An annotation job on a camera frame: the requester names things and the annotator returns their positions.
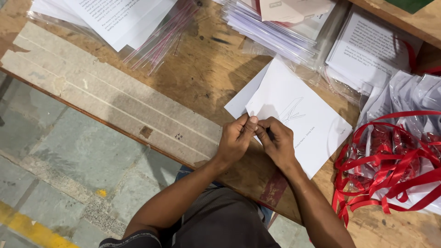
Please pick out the stack of bagged white papers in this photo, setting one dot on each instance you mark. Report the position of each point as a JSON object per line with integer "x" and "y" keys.
{"x": 272, "y": 34}

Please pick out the white sheet with line drawing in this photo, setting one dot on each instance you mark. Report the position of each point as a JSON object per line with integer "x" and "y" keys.
{"x": 310, "y": 103}

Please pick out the heap of red-ribboned plastic packets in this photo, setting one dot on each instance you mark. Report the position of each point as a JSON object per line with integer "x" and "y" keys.
{"x": 396, "y": 155}

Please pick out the plain white paper sheet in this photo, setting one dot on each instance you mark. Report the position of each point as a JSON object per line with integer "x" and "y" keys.
{"x": 241, "y": 100}

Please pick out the pile of clear zip bags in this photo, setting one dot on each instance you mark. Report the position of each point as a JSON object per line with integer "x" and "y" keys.
{"x": 162, "y": 41}

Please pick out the stack of bagged printed leaflets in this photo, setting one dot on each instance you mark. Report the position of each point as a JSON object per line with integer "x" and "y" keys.
{"x": 113, "y": 17}
{"x": 368, "y": 51}

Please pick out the person's dark clothing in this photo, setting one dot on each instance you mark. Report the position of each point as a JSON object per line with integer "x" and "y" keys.
{"x": 220, "y": 220}

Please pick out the person's right hand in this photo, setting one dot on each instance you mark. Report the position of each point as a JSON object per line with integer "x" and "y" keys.
{"x": 280, "y": 144}

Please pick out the person's left hand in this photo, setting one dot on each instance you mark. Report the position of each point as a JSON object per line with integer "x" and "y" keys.
{"x": 232, "y": 141}

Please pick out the beige folded paper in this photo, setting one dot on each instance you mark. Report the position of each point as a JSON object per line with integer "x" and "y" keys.
{"x": 293, "y": 9}

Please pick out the green flat object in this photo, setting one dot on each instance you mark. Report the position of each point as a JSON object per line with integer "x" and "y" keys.
{"x": 410, "y": 4}

